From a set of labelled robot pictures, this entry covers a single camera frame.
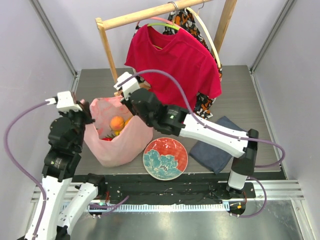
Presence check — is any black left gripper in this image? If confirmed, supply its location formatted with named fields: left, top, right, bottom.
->
left=58, top=100, right=96, bottom=151

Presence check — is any yellow green mango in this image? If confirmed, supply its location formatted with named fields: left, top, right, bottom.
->
left=124, top=117, right=132, bottom=127

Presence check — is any pink plastic bag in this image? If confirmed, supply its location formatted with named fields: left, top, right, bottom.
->
left=84, top=96, right=153, bottom=167

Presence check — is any orange peach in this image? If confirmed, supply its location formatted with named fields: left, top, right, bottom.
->
left=109, top=116, right=125, bottom=132

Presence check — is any red bell pepper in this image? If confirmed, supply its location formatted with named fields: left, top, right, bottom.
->
left=101, top=137, right=113, bottom=141

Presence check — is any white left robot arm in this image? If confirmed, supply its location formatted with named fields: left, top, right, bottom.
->
left=22, top=101, right=107, bottom=240

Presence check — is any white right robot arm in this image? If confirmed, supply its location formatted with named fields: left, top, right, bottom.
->
left=120, top=88, right=259, bottom=198

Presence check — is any patterned ceramic plate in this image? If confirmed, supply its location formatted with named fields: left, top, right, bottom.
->
left=142, top=137, right=189, bottom=181

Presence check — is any red t-shirt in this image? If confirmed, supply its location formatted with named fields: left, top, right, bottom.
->
left=124, top=25, right=222, bottom=108

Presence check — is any green clothes hanger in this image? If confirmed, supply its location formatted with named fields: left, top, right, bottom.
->
left=147, top=22, right=180, bottom=31

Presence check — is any pink clothes hanger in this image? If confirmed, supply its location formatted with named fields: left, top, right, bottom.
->
left=135, top=16, right=177, bottom=31

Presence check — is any patterned black orange garment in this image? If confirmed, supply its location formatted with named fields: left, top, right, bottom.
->
left=150, top=8, right=223, bottom=120

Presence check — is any folded grey towel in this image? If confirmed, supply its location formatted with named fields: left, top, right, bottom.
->
left=188, top=115, right=248, bottom=175

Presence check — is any cream wooden hanger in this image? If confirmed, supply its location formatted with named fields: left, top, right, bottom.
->
left=186, top=7, right=222, bottom=69

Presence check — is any wooden clothes rack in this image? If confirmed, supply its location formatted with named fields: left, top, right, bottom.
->
left=94, top=0, right=238, bottom=97

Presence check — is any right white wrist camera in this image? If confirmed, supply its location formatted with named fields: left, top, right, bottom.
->
left=113, top=71, right=140, bottom=100

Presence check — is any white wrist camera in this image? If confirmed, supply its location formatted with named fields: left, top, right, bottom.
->
left=113, top=71, right=140, bottom=100
left=45, top=91, right=82, bottom=113

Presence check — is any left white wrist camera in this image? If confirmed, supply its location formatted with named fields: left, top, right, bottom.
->
left=45, top=91, right=82, bottom=113

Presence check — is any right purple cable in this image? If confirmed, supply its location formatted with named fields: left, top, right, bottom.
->
left=122, top=69, right=286, bottom=218

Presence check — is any purple cable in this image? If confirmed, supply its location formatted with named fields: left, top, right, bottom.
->
left=4, top=102, right=51, bottom=238
left=122, top=69, right=286, bottom=218

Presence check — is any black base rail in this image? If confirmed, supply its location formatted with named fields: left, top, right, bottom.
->
left=72, top=172, right=256, bottom=205

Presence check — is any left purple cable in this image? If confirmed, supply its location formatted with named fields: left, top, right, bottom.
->
left=4, top=102, right=51, bottom=238

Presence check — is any white cable duct strip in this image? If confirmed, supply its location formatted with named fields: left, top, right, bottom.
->
left=43, top=202, right=230, bottom=213

